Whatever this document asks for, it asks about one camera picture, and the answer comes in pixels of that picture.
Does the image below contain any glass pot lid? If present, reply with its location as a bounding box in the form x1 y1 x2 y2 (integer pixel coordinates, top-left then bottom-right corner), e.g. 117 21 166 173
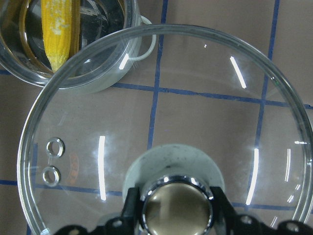
17 24 313 235

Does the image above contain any pale green cooking pot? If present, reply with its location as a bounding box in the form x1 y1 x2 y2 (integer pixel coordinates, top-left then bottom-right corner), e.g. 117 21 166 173
0 0 156 93

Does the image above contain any brown paper table mat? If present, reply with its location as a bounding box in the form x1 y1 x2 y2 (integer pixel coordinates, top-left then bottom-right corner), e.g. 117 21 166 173
0 0 313 235

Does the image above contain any yellow corn cob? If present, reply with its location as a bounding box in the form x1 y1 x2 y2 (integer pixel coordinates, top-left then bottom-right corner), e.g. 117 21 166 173
41 0 72 72

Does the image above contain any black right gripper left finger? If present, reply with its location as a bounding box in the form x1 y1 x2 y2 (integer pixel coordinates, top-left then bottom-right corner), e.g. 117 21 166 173
121 187 141 235

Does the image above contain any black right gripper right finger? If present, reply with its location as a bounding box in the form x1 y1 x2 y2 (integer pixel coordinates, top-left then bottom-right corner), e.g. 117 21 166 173
210 186 237 235

